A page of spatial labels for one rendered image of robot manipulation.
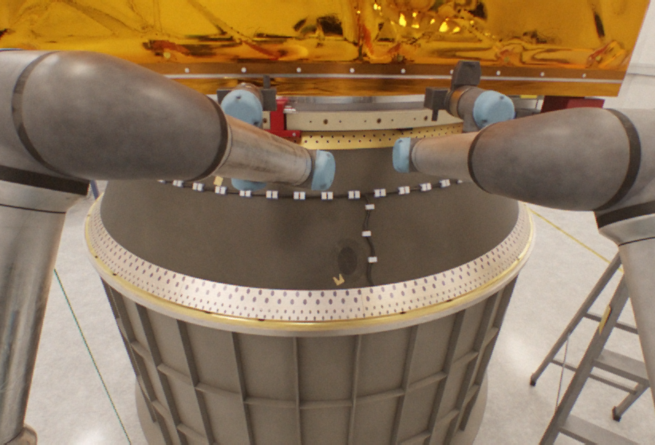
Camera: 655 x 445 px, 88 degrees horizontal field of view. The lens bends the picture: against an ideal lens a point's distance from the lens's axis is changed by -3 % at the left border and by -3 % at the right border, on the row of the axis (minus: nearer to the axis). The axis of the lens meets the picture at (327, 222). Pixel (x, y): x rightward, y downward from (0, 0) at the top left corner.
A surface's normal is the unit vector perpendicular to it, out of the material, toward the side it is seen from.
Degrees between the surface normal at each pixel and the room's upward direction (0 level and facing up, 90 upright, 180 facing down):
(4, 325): 81
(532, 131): 48
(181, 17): 89
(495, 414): 0
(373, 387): 90
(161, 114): 71
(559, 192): 112
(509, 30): 92
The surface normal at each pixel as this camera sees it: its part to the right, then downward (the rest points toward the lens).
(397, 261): 0.25, -0.02
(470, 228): 0.51, -0.07
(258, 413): -0.18, 0.45
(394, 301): 0.19, -0.34
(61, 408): 0.01, -0.89
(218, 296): -0.15, -0.34
